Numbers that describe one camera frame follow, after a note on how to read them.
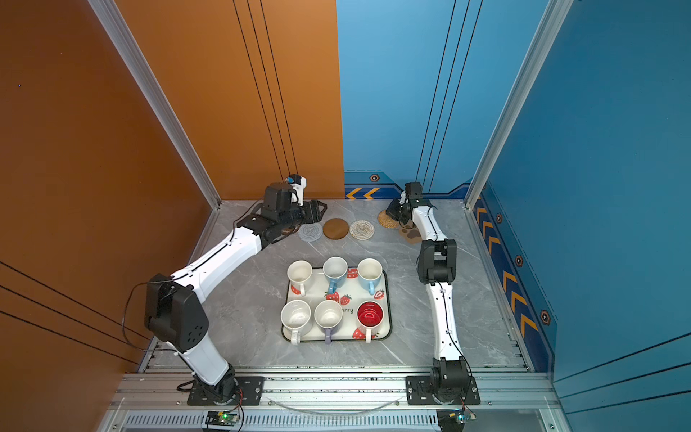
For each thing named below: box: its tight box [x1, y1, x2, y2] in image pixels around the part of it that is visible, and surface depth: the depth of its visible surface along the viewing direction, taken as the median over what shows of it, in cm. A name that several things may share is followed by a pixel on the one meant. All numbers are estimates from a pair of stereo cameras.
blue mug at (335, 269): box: [323, 255, 349, 295], surface depth 91 cm
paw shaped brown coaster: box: [399, 224, 422, 244], surface depth 111 cm
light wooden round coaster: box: [322, 217, 350, 240], surface depth 111 cm
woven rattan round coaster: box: [376, 209, 401, 229], surface depth 115 cm
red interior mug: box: [356, 299, 385, 344], surface depth 83 cm
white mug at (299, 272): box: [287, 259, 314, 297], surface depth 90 cm
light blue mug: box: [357, 257, 383, 296], surface depth 90 cm
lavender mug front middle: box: [314, 299, 344, 345], surface depth 82 cm
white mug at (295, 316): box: [280, 298, 312, 346], surface depth 82 cm
